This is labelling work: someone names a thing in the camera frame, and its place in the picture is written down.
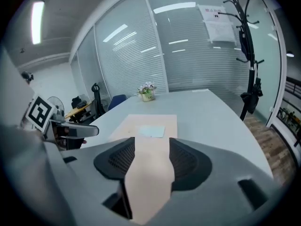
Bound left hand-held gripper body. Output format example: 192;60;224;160
24;94;79;151

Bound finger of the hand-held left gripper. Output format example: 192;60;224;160
63;123;100;138

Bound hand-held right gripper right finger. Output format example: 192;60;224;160
145;137;290;226

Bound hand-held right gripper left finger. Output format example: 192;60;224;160
43;137;136;226

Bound beige folder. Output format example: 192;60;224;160
109;114;178;226

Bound standing fan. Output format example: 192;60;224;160
47;96;65;118

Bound yellow desk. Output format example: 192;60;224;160
64;102;93;123

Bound black bag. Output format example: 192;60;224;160
71;96;88;110

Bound blue chair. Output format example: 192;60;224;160
107;94;128;113

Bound potted flowers in white pot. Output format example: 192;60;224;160
137;81;157;102

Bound long ceiling light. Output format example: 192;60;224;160
31;0;45;45

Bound black folded umbrella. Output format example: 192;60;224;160
239;77;264;114

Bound black metal railing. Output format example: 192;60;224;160
270;76;301;149

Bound black hanging pouch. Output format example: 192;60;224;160
238;29;250;61

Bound black coat rack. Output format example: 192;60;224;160
215;0;267;122

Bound white paper notice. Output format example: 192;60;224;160
197;4;238;45

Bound black wall camera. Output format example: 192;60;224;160
20;71;34;84

